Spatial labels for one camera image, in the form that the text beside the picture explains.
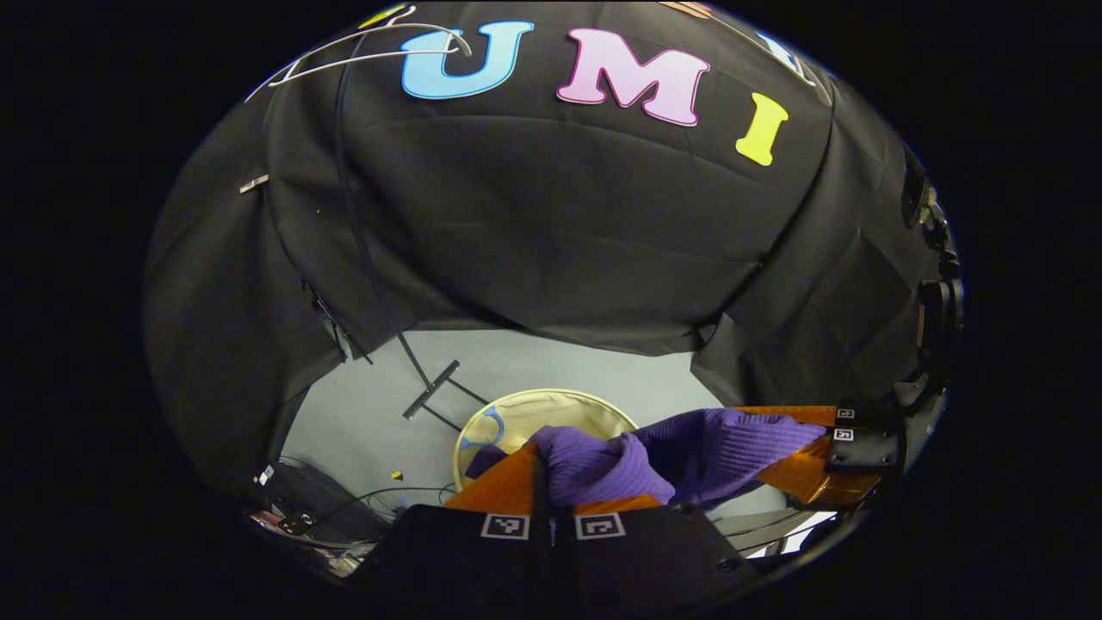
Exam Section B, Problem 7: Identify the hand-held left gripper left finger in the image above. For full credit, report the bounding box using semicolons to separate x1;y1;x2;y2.
362;443;552;620

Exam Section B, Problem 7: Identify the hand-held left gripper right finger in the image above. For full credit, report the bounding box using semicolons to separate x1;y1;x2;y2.
555;493;758;617

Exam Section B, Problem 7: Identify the purple ribbed jacket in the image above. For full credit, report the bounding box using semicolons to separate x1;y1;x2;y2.
465;407;829;511

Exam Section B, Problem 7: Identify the cream laundry hamper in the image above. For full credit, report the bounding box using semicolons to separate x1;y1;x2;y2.
453;388;640;492

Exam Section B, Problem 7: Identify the white plastic hanger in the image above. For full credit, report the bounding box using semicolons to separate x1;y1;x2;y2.
244;4;473;104

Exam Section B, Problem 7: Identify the dark floor equipment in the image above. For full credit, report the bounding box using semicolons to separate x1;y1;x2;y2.
250;456;393;578

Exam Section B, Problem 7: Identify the black backdrop cloth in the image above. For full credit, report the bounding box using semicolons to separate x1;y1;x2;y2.
142;0;957;492

